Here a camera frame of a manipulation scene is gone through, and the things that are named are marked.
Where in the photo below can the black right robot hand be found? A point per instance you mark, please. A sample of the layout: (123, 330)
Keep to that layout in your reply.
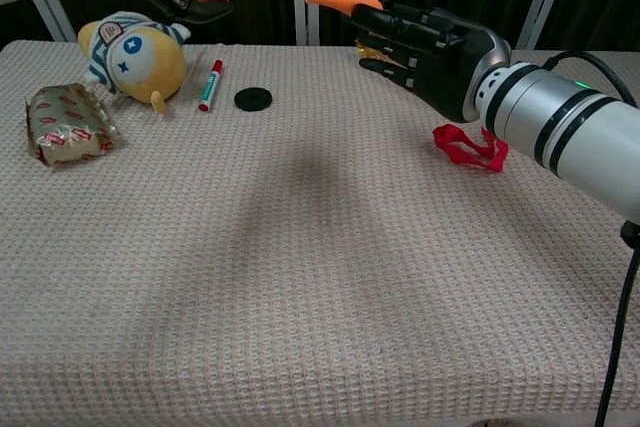
(445, 57)

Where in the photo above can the silver wrapped pack red labels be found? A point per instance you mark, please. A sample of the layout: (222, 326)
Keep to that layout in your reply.
(67, 124)

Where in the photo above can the beige waffle tablecloth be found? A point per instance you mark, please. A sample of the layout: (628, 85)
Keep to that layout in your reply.
(300, 272)

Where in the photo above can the black round disc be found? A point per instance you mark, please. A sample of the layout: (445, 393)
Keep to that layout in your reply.
(253, 98)

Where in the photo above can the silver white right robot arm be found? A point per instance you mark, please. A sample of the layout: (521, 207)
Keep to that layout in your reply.
(575, 127)

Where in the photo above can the red green whiteboard marker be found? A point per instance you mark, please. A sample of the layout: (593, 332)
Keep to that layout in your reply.
(212, 86)

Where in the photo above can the yellow plush toy striped shirt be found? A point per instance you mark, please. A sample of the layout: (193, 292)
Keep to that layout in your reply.
(150, 64)

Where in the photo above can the gold snack packet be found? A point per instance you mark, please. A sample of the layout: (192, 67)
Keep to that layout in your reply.
(369, 50)

